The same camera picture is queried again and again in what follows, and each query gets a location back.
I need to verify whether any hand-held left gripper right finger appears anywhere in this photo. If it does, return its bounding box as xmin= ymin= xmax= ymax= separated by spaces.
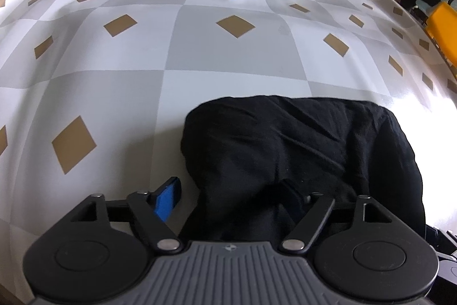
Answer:
xmin=279 ymin=191 xmax=394 ymax=254

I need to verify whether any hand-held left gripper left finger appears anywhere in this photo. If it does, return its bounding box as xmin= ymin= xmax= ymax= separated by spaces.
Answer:
xmin=69 ymin=177 xmax=183 ymax=253

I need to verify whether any black t-shirt with red print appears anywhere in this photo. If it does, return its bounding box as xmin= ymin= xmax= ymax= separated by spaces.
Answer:
xmin=179 ymin=95 xmax=427 ymax=243

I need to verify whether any grey white checkered tablecloth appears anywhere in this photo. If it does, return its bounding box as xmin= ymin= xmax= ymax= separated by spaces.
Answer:
xmin=0 ymin=0 xmax=457 ymax=305

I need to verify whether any yellow plastic chair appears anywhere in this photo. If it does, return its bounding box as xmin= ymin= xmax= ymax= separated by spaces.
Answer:
xmin=426 ymin=0 xmax=457 ymax=69

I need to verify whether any light blue plastic item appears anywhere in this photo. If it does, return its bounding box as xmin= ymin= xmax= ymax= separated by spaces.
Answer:
xmin=413 ymin=0 xmax=451 ymax=20

